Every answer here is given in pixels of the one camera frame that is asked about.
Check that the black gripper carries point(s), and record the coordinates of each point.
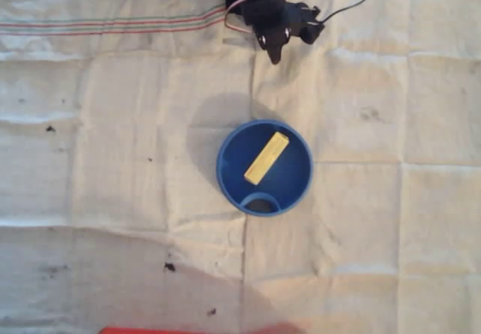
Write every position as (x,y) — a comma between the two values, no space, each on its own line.
(273,43)

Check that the white cloth with coloured stripes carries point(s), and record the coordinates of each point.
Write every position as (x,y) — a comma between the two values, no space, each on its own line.
(376,198)

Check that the yellow rectangular block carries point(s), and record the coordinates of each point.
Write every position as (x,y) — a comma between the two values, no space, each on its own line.
(266,158)

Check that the red flat object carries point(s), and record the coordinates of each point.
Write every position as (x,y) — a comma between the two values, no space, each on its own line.
(169,330)

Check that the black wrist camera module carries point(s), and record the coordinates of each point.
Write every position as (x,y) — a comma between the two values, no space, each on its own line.
(309,23)

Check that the blue plastic cup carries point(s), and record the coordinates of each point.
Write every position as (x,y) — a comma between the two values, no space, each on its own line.
(293,183)

